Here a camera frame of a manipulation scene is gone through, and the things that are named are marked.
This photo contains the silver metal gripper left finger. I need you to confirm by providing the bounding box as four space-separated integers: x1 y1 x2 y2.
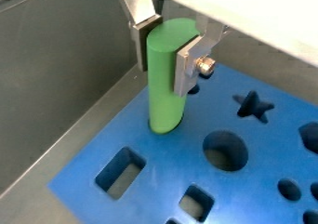
118 0 162 72

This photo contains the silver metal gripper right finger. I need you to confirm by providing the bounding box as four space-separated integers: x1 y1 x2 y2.
173 14 229 97

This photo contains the green oval peg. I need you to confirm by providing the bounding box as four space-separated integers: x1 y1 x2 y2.
146 18 198 134

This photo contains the blue shape sorter board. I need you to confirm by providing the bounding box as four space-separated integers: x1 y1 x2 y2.
48 66 318 224

